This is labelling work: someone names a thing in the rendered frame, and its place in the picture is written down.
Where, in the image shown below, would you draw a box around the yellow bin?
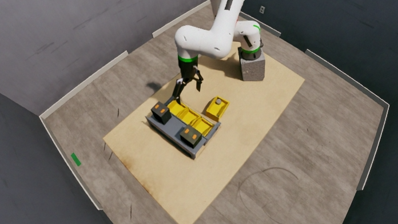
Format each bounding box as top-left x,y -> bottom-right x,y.
167,100 -> 188,117
192,117 -> 214,137
206,96 -> 230,122
179,108 -> 201,126

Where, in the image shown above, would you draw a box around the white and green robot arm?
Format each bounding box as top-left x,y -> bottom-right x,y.
174,0 -> 264,71

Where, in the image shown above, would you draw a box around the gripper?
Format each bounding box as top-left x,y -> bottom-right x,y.
172,69 -> 204,105

